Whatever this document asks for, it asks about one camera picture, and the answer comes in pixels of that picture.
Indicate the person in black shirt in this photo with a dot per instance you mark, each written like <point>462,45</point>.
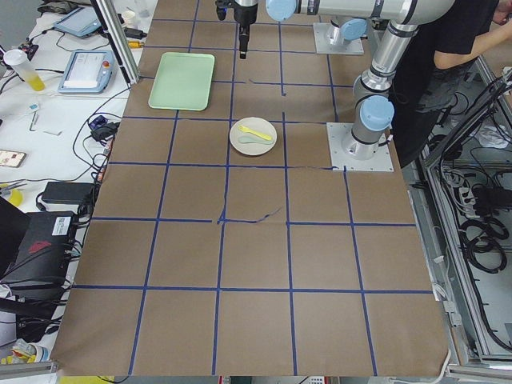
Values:
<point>434,64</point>

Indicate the white round plate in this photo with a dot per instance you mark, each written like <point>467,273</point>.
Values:
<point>253,136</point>

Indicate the smartphone on table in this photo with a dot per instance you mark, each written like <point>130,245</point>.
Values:
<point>11,159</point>

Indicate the light green plastic tray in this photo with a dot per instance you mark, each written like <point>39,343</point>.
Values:
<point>182,82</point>

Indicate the black computer box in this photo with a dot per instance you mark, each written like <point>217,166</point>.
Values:
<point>44,253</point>

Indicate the teach pendant with red button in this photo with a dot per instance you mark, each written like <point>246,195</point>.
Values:
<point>87,72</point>

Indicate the bottle with yellow liquid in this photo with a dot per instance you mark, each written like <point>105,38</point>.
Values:
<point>19,62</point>

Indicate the white paper cup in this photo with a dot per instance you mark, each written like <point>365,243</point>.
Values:
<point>130,19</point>

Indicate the aluminium frame post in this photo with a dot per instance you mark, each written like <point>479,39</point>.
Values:
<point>112,27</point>

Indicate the black power adapter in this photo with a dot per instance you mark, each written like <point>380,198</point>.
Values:
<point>69,193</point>

